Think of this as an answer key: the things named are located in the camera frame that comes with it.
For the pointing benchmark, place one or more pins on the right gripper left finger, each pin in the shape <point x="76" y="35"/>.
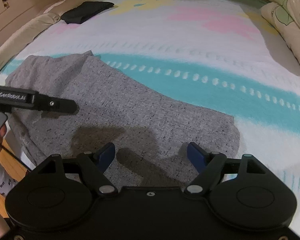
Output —
<point x="92" y="167"/>

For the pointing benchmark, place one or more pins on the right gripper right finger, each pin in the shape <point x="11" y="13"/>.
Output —
<point x="208" y="165"/>

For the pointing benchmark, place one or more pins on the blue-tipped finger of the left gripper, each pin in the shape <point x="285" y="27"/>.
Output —
<point x="50" y="104"/>

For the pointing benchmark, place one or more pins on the grey speckled pants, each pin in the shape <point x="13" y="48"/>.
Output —
<point x="150" y="131"/>

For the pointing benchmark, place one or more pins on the cream long pillow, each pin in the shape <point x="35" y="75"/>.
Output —
<point x="25" y="35"/>

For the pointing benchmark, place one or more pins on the folded black garment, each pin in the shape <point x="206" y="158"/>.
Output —
<point x="85" y="11"/>

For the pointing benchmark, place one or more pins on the pastel striped bed blanket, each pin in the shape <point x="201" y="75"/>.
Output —
<point x="216" y="54"/>

